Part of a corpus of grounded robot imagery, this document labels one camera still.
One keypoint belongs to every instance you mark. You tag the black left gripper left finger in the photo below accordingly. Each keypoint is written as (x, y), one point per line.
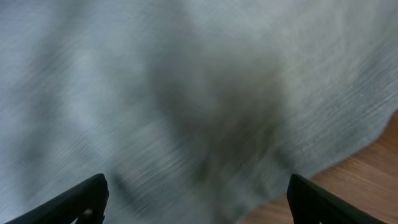
(84, 203)

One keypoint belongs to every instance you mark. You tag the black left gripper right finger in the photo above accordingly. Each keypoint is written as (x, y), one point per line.
(311, 204)

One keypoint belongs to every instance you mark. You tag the light blue denim shorts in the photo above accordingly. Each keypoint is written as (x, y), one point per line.
(195, 111)

